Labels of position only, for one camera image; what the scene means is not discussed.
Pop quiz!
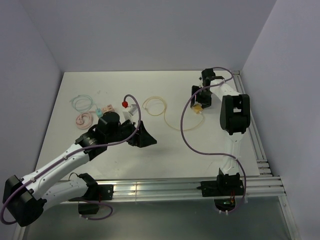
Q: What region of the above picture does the teal charging cable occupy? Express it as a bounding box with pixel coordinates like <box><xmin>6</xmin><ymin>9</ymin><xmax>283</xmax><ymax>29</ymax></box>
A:
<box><xmin>69</xmin><ymin>94</ymin><xmax>101</xmax><ymax>113</ymax></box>

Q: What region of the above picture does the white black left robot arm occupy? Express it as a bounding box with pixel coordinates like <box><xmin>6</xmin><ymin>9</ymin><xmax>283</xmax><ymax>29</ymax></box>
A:
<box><xmin>0</xmin><ymin>112</ymin><xmax>157</xmax><ymax>227</ymax></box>

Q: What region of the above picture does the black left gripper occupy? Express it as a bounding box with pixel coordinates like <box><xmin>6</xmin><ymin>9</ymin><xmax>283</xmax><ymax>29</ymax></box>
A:
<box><xmin>106</xmin><ymin>118</ymin><xmax>157</xmax><ymax>148</ymax></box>

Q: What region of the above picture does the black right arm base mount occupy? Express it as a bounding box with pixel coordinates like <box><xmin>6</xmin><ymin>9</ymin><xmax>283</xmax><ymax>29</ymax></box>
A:
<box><xmin>196</xmin><ymin>180</ymin><xmax>246</xmax><ymax>215</ymax></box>

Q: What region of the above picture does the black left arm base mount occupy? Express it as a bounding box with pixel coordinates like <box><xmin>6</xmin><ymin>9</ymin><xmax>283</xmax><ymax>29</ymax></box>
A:
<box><xmin>74</xmin><ymin>184</ymin><xmax>114</xmax><ymax>216</ymax></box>

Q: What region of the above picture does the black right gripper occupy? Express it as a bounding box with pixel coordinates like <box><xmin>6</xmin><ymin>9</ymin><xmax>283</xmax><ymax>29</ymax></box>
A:
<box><xmin>190</xmin><ymin>85</ymin><xmax>212</xmax><ymax>110</ymax></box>

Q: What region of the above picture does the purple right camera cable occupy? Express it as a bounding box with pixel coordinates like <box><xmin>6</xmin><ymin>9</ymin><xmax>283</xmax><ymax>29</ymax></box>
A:
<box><xmin>180</xmin><ymin>66</ymin><xmax>249</xmax><ymax>213</ymax></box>

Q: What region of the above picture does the pink plug adapter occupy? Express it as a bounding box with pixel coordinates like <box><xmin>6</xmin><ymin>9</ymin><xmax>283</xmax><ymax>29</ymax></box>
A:
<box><xmin>101</xmin><ymin>104</ymin><xmax>115</xmax><ymax>114</ymax></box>

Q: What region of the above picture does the teal plug adapter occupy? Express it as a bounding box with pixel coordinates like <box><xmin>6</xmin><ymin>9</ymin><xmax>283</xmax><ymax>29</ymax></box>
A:
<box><xmin>95</xmin><ymin>108</ymin><xmax>104</xmax><ymax>118</ymax></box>

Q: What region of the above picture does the yellow plug adapter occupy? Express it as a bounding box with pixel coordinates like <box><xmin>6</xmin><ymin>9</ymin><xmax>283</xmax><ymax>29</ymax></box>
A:
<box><xmin>192</xmin><ymin>104</ymin><xmax>203</xmax><ymax>115</ymax></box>

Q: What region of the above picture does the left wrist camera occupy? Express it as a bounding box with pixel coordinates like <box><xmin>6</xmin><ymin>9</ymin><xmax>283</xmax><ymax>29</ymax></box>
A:
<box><xmin>122</xmin><ymin>101</ymin><xmax>138</xmax><ymax>122</ymax></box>

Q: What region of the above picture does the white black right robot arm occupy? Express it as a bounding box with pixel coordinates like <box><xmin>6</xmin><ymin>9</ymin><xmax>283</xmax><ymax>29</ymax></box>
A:
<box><xmin>190</xmin><ymin>68</ymin><xmax>251</xmax><ymax>177</ymax></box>

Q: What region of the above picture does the yellow charging cable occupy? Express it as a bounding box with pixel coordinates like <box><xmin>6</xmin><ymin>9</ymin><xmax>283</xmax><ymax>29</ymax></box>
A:
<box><xmin>142</xmin><ymin>96</ymin><xmax>206</xmax><ymax>131</ymax></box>

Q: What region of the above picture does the pink power strip cord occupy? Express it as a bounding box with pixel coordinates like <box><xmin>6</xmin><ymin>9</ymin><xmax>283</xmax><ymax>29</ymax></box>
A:
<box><xmin>74</xmin><ymin>111</ymin><xmax>94</xmax><ymax>130</ymax></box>

